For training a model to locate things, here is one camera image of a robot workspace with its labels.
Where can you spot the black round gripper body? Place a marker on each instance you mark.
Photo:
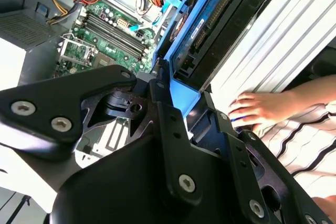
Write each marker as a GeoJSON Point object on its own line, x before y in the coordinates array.
{"type": "Point", "coordinates": [118, 187]}

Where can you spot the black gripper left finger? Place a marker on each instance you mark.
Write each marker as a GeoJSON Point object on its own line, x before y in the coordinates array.
{"type": "Point", "coordinates": [39, 98]}

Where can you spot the hard disk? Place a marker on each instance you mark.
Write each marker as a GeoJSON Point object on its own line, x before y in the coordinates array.
{"type": "Point", "coordinates": [183, 95]}

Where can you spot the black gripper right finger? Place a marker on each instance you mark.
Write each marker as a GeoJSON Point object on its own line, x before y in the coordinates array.
{"type": "Point", "coordinates": [236, 150]}

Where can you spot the person bare hand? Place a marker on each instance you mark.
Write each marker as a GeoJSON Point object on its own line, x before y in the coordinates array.
{"type": "Point", "coordinates": [267, 106]}

